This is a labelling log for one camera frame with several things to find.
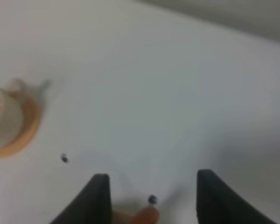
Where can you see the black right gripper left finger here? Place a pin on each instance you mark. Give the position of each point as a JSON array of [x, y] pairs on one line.
[[92, 205]]

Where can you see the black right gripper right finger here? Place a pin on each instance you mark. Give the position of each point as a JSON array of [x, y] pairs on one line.
[[217, 203]]

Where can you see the brown clay teapot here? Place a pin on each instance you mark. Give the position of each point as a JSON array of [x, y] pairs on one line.
[[148, 215]]

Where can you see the far orange coaster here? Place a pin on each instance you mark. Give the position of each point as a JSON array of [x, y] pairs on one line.
[[32, 119]]

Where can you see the far white teacup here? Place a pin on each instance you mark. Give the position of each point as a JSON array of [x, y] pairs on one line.
[[11, 112]]

